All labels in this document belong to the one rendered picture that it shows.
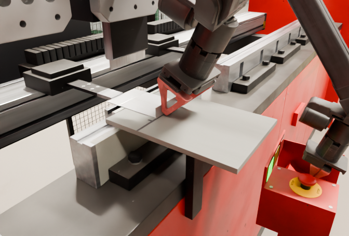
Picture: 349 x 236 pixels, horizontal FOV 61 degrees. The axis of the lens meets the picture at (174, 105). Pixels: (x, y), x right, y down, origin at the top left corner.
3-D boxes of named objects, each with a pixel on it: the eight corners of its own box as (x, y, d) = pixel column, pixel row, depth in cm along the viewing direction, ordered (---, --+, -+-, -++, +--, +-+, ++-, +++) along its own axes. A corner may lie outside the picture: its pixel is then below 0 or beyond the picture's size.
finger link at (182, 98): (144, 106, 54) (161, 67, 48) (167, 93, 60) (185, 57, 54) (170, 130, 52) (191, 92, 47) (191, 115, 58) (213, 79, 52)
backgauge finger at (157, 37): (198, 64, 89) (198, 48, 87) (133, 52, 103) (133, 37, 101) (216, 55, 98) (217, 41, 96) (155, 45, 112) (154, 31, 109)
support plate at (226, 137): (237, 175, 41) (237, 169, 41) (105, 123, 55) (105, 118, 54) (277, 124, 55) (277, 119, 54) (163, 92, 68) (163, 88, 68)
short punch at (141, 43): (113, 71, 54) (109, 18, 50) (106, 69, 55) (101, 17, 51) (148, 58, 62) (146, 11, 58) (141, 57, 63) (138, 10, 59)
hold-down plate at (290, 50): (282, 64, 126) (283, 57, 125) (270, 61, 129) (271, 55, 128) (300, 49, 149) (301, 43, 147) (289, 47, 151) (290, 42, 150)
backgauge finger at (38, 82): (96, 113, 59) (94, 91, 57) (25, 86, 73) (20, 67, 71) (136, 94, 68) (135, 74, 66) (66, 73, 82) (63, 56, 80)
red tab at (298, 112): (295, 126, 143) (298, 113, 140) (291, 125, 144) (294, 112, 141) (303, 115, 154) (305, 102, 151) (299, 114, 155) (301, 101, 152)
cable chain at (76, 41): (38, 67, 82) (35, 53, 81) (26, 63, 86) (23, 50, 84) (129, 41, 110) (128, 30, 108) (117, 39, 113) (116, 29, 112)
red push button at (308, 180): (312, 197, 68) (316, 184, 66) (294, 191, 69) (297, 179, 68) (314, 187, 71) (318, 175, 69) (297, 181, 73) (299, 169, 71)
